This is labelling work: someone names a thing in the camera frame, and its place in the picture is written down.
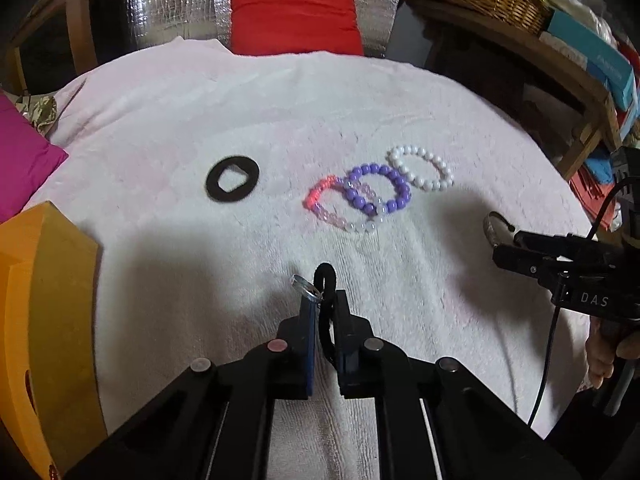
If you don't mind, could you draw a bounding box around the pink bead bracelet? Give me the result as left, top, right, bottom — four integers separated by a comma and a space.
303, 175, 388, 235

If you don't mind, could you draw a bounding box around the orange tray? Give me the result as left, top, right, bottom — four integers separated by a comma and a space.
0, 200, 108, 480

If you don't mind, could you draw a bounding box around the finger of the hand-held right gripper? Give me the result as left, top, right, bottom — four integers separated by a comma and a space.
492, 244, 608, 283
514, 230, 621, 263

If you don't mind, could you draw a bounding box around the purple bead bracelet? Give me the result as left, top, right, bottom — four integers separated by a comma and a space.
344, 162, 412, 217

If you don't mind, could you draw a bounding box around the red cloth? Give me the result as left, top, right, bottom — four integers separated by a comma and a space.
570, 165, 622, 232

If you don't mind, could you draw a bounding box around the black cable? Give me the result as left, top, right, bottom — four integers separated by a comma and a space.
527, 280, 568, 428

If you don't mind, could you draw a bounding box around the red pillow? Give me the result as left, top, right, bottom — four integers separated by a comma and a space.
229, 0, 364, 57

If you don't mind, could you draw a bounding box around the white bead bracelet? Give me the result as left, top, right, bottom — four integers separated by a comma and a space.
387, 145, 455, 192

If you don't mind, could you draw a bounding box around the wide black ring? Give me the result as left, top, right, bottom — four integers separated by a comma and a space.
205, 154, 260, 204

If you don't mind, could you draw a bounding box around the magenta pillow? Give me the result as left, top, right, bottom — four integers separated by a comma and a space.
0, 91, 69, 223

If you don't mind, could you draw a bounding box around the wooden shelf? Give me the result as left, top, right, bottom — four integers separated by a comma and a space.
407, 0, 623, 181

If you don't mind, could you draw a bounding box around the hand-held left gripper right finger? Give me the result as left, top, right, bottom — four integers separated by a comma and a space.
330, 287, 583, 480

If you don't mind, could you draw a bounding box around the thin black hair tie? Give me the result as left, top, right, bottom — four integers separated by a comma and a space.
312, 262, 338, 361

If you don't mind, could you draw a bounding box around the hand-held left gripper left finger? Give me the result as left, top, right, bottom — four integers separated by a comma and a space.
65, 287, 321, 480

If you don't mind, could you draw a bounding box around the teal cardboard box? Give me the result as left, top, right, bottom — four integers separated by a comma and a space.
540, 7, 637, 111

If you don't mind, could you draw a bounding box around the person's right hand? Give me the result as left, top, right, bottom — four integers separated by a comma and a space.
586, 317, 640, 392

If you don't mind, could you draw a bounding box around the patterned cloth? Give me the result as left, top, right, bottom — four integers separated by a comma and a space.
14, 94, 60, 136

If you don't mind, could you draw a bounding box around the clear glass ring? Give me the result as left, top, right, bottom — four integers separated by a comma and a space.
291, 274, 323, 306

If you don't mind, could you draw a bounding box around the silver insulation sheet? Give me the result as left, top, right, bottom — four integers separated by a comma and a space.
127, 0, 411, 58

